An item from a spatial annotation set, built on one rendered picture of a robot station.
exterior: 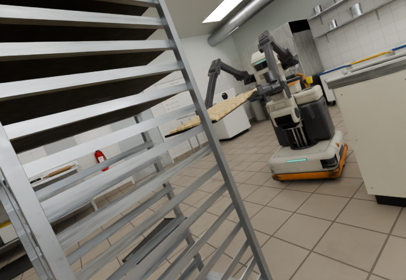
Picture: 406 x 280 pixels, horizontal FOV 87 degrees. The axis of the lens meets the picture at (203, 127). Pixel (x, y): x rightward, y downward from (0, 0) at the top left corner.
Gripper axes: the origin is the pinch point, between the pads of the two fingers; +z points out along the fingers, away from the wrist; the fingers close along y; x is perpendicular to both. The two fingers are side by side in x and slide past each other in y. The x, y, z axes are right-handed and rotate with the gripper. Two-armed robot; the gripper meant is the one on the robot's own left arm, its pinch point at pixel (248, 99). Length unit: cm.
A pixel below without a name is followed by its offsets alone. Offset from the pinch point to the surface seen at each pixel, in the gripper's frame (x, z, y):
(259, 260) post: -40, 33, 62
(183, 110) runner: -40, 37, -10
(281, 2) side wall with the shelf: 430, -295, -143
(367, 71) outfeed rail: -7, -68, 13
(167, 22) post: -35, 28, -44
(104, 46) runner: -53, 50, -38
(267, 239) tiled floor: 14, 20, 98
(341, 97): 6, -58, 24
